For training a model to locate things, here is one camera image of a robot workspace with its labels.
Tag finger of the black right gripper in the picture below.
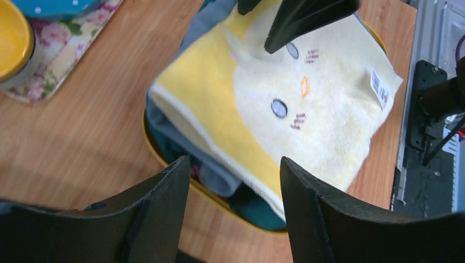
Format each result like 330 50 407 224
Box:
264 0 360 54
237 0 261 15

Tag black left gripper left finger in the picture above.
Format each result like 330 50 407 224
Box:
1 157 190 262

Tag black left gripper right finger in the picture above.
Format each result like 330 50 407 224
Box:
280 157 464 262

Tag yellow plastic basket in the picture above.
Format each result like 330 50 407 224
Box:
142 20 389 237

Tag dark green garment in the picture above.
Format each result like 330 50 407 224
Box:
144 117 286 232

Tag beige sandal shoe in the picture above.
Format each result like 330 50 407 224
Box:
147 1 402 219

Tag light blue denim jeans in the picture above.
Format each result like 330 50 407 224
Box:
145 0 247 199

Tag floral placemat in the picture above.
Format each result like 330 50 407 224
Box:
1 1 121 103

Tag blue dotted plate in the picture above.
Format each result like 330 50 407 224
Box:
12 0 106 20

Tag small yellow bowl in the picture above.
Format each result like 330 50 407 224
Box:
1 1 36 90

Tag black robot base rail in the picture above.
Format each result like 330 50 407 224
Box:
390 0 465 219

